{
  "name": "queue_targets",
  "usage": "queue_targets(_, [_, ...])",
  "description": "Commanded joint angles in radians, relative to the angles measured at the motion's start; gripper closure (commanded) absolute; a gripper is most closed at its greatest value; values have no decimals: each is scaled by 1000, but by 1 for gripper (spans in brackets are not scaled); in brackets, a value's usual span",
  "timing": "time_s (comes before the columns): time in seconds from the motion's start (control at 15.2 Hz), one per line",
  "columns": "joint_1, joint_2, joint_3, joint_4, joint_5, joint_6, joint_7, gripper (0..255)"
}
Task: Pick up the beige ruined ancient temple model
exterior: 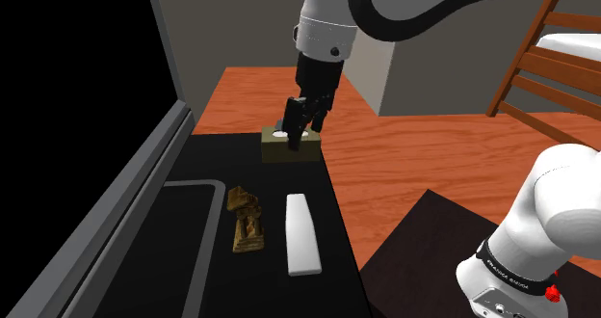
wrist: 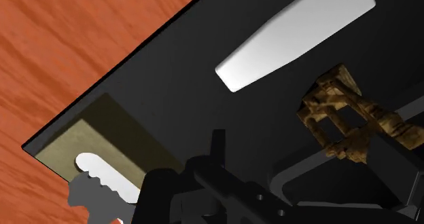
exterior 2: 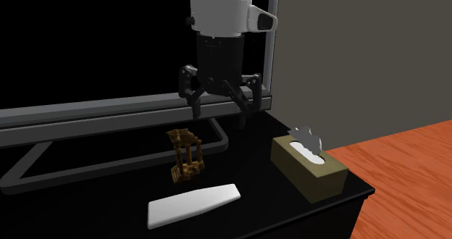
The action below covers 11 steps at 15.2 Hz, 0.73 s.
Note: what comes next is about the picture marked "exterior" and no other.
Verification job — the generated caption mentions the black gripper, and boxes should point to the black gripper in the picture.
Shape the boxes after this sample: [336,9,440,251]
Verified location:
[282,52,346,151]

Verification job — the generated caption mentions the olive tissue box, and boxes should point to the olive tissue box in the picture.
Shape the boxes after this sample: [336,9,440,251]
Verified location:
[260,125,323,164]

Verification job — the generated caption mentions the white remote control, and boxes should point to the white remote control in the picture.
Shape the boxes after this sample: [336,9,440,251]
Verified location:
[284,193,324,278]

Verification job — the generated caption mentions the golden carved figure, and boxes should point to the golden carved figure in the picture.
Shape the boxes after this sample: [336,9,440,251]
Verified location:
[226,185,266,254]

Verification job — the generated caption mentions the grey sink basin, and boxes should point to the grey sink basin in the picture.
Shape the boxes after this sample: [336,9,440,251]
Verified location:
[89,179,228,318]

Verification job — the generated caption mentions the dark robot stand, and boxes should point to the dark robot stand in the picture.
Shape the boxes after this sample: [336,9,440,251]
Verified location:
[358,188,601,318]

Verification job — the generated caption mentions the dark window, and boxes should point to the dark window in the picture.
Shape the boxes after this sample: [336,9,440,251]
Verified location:
[0,0,196,318]

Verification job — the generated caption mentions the brown wooden chair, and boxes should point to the brown wooden chair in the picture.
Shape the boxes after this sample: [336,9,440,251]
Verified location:
[485,0,601,146]

